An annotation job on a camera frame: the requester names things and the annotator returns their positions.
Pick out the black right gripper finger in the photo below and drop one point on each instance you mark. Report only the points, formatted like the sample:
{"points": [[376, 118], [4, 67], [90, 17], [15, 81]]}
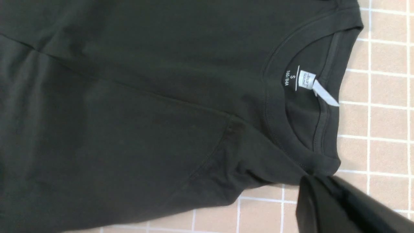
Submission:
{"points": [[329, 204]]}

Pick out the dark gray long-sleeve top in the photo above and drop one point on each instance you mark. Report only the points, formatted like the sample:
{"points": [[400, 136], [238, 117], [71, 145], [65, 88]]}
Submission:
{"points": [[124, 111]]}

